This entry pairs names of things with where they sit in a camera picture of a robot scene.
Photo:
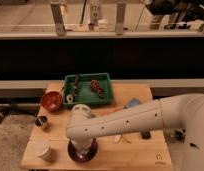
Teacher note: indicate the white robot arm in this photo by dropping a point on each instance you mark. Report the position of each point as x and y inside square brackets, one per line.
[176, 112]

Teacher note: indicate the white paper cup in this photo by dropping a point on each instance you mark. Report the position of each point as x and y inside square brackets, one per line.
[43, 149]

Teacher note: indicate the red bowl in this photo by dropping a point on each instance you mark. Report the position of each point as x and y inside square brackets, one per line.
[51, 101]

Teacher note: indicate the purple bowl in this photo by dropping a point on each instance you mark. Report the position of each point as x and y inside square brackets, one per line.
[84, 155]

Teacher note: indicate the small black block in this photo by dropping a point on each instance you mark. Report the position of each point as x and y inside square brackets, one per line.
[146, 135]

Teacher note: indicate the bunch of dark grapes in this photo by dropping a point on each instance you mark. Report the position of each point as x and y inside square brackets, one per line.
[97, 88]

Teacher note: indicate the dark utensil in tray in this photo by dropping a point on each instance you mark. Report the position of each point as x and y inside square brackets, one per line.
[75, 85]

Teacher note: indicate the blue sponge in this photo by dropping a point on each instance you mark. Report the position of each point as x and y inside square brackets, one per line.
[132, 103]

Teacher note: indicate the green plastic tray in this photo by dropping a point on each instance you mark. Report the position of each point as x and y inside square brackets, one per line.
[85, 95]

